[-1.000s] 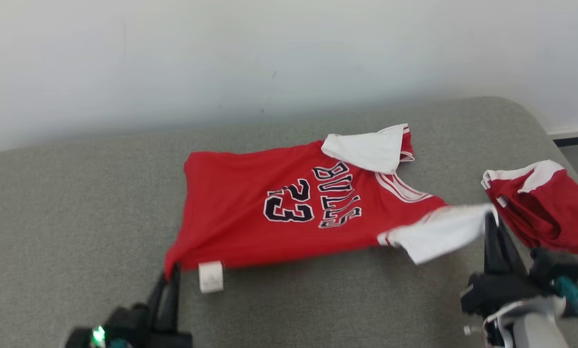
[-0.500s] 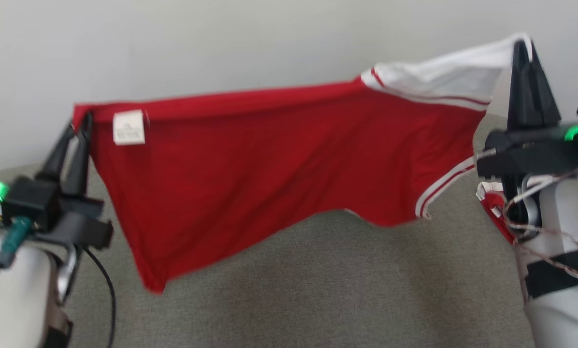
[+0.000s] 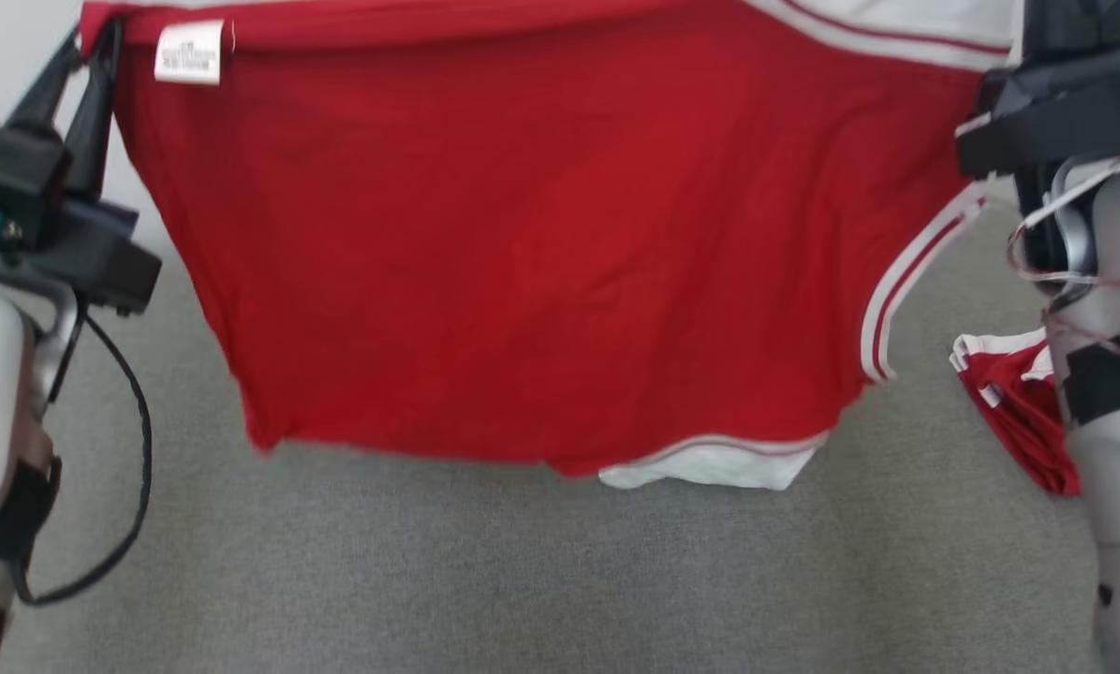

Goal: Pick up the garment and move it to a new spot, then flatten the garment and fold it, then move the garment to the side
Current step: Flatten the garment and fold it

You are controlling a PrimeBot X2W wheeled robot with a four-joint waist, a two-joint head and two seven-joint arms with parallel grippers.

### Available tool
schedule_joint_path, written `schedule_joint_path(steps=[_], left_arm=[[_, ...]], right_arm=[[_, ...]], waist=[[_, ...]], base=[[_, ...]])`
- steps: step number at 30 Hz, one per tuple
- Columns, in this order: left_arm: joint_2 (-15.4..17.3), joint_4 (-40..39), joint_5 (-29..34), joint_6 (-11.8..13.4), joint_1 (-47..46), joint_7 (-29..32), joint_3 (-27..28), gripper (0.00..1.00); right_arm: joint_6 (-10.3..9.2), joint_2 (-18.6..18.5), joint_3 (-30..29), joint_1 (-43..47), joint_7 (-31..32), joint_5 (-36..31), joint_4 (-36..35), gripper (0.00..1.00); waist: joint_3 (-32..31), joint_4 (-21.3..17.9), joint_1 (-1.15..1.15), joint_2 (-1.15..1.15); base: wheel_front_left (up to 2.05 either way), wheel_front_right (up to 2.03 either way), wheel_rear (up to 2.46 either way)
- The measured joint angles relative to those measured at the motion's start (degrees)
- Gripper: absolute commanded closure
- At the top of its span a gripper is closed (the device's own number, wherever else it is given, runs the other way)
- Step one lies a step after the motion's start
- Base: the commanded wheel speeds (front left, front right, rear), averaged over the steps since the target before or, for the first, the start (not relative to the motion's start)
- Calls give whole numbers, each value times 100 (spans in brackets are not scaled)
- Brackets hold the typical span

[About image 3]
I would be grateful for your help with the red white-trimmed garment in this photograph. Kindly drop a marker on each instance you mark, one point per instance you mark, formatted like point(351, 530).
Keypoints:
point(523, 234)

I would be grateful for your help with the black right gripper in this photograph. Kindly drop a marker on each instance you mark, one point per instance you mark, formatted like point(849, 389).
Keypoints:
point(1066, 117)

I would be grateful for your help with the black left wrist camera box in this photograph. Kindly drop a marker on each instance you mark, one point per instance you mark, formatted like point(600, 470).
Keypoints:
point(7, 173)

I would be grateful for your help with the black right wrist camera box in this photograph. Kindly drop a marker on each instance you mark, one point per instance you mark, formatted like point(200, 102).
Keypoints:
point(1080, 23)

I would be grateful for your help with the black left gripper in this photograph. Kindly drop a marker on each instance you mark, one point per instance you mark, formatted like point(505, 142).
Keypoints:
point(101, 253)

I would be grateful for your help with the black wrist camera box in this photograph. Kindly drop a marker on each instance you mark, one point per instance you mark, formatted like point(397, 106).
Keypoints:
point(1080, 23)
point(7, 173)

